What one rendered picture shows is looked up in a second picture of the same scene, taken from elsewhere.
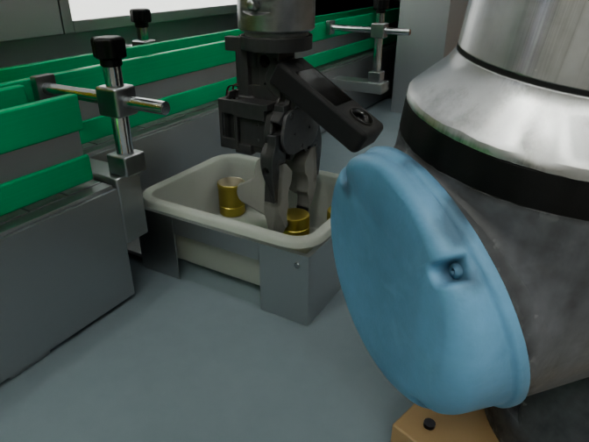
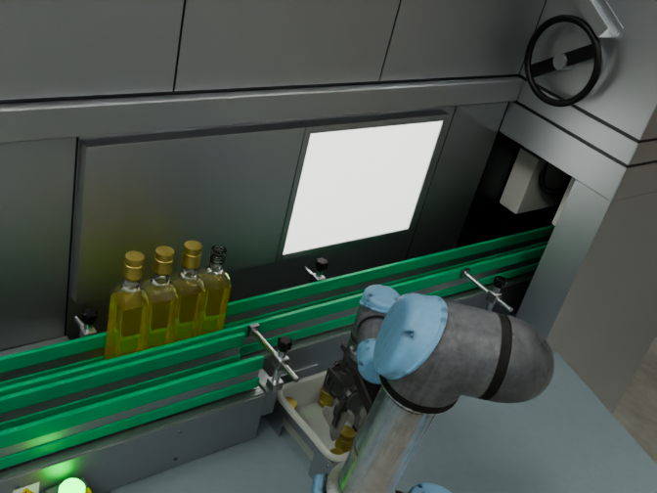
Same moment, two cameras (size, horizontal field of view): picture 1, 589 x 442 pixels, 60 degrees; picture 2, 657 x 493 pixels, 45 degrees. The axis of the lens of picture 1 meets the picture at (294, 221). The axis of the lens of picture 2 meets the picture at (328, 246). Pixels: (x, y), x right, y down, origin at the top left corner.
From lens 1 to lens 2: 1.15 m
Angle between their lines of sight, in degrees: 14
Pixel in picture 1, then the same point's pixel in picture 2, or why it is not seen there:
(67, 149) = (252, 376)
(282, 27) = not seen: hidden behind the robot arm
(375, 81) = not seen: hidden behind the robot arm
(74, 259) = (237, 420)
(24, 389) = (199, 467)
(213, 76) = (350, 312)
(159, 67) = (316, 313)
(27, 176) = (233, 386)
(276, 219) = (333, 433)
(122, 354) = (240, 468)
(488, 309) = not seen: outside the picture
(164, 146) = (302, 353)
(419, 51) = (541, 303)
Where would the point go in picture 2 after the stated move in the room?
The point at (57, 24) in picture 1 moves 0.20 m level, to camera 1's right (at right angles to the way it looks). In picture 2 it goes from (273, 257) to (352, 292)
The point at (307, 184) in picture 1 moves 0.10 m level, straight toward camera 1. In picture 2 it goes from (360, 419) to (340, 448)
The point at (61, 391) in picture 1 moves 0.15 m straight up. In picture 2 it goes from (212, 474) to (224, 420)
